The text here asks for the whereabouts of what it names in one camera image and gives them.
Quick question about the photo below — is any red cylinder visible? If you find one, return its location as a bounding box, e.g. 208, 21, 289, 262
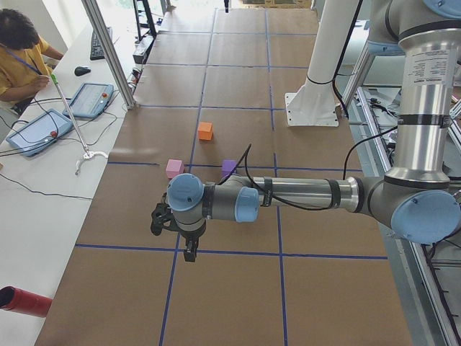
1, 286, 53, 318

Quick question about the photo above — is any black keyboard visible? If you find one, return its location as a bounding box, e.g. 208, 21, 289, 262
89, 31, 105, 61

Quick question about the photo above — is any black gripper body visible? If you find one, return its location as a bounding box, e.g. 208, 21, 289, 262
181, 230, 202, 252

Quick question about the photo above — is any black computer mouse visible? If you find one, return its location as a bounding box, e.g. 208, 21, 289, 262
74, 66, 91, 76

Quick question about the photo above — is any far blue teach pendant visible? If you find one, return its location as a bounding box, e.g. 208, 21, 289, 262
69, 82, 115, 119

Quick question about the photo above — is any black pendant cable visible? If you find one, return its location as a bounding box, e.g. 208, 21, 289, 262
0, 172, 94, 201

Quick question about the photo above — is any aluminium frame post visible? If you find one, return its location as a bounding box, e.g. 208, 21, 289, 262
81, 0, 136, 110

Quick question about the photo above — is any near blue teach pendant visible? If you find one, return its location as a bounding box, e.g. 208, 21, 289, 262
6, 109, 73, 157

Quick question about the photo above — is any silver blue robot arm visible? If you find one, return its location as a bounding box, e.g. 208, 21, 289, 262
151, 1, 460, 262

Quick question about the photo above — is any purple foam block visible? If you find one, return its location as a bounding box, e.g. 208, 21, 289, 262
221, 159, 237, 177

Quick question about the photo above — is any person in yellow shirt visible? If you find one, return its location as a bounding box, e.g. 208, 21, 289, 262
1, 9, 63, 115

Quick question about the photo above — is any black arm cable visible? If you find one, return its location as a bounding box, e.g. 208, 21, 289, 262
220, 133, 398, 211

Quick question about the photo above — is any right aluminium frame rail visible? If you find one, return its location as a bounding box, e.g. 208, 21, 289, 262
354, 86, 460, 345

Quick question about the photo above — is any orange foam block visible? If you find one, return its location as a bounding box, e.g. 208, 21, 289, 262
197, 122, 213, 141

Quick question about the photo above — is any pink foam block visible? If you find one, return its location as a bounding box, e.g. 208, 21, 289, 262
165, 159, 184, 179

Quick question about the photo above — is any blue teach pendant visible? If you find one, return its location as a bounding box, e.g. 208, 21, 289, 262
69, 82, 115, 119
6, 109, 73, 157

